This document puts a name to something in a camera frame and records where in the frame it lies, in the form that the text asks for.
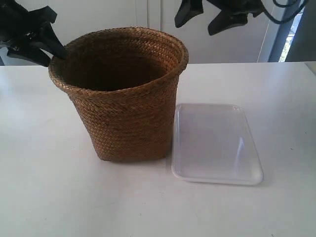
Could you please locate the white rectangular plastic tray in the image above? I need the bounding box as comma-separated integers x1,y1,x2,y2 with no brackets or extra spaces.
171,103,264,186

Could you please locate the blue cable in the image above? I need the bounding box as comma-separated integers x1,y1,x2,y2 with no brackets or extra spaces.
261,0,307,25

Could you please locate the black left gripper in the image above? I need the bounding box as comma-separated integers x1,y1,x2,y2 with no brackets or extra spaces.
0,0,67,67

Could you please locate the brown woven wicker basket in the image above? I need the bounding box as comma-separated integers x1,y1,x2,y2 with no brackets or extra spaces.
48,27,189,162

